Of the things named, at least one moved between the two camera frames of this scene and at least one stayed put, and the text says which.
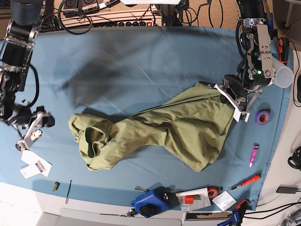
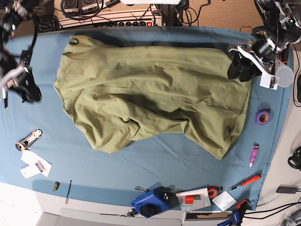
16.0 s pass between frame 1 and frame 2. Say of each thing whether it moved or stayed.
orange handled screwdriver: stayed
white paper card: stayed
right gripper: moved
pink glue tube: stayed
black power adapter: stayed
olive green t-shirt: moved
